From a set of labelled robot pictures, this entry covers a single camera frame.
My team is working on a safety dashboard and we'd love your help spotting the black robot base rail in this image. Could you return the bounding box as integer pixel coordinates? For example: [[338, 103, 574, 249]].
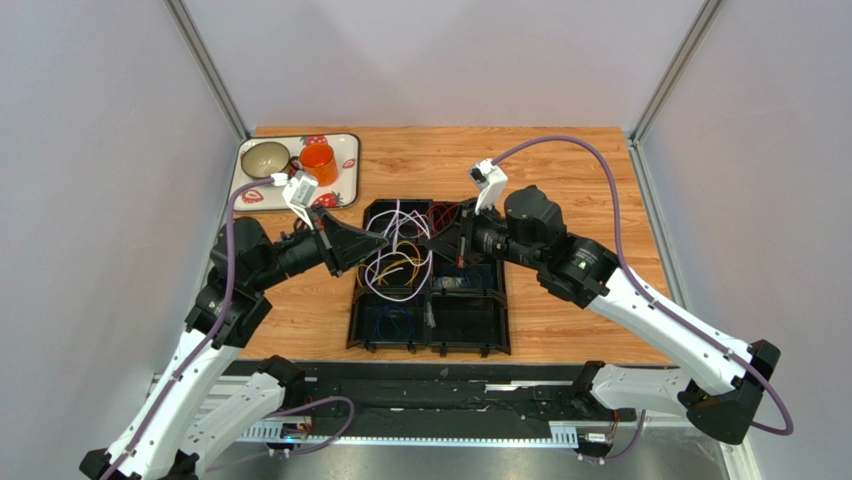
[[296, 361, 638, 442]]

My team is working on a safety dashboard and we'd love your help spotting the white strawberry serving tray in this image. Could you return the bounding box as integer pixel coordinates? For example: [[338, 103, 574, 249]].
[[230, 133, 361, 212]]

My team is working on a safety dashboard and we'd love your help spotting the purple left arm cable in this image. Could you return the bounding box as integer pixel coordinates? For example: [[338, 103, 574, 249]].
[[99, 174, 281, 480]]

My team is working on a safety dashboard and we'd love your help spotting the aluminium frame post right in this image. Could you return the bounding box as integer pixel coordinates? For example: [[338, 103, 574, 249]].
[[629, 0, 726, 145]]

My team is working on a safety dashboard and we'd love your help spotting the orange translucent cup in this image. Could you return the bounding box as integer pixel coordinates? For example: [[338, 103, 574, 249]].
[[299, 143, 338, 187]]

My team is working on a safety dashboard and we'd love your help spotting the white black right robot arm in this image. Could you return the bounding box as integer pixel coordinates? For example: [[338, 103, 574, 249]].
[[426, 186, 780, 445]]

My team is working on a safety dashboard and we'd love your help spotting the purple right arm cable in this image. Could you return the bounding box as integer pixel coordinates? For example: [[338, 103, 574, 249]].
[[491, 135, 795, 464]]

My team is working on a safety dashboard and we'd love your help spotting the yellow cable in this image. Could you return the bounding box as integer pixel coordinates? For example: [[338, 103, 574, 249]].
[[355, 240, 426, 289]]

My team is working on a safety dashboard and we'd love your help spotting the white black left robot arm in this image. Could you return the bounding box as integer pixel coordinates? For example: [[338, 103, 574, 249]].
[[80, 206, 389, 479]]

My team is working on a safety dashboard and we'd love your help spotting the grey ceramic mug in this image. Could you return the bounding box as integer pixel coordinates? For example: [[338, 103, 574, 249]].
[[240, 141, 292, 180]]

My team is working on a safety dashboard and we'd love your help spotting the black compartment organizer tray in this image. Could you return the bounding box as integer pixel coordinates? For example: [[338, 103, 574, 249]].
[[346, 199, 511, 357]]

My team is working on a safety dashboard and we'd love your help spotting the red cable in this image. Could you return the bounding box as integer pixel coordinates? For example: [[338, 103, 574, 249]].
[[425, 202, 467, 238]]

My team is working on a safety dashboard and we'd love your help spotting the blue cable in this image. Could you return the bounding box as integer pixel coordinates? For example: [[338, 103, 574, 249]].
[[369, 304, 417, 342]]

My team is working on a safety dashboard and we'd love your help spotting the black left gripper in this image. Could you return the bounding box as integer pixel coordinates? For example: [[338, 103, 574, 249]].
[[251, 202, 389, 291]]

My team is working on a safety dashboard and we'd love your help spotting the aluminium frame post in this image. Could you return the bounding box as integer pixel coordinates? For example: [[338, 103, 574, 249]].
[[164, 0, 251, 141], [629, 0, 726, 145]]

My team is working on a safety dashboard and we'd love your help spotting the aluminium frame post left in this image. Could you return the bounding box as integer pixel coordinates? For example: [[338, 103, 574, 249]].
[[164, 0, 251, 141]]

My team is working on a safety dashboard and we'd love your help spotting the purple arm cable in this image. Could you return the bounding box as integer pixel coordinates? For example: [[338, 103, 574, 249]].
[[491, 135, 795, 464], [99, 174, 281, 480]]

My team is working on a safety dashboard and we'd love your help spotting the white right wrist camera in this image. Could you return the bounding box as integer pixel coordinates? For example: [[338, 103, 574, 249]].
[[468, 159, 508, 215]]

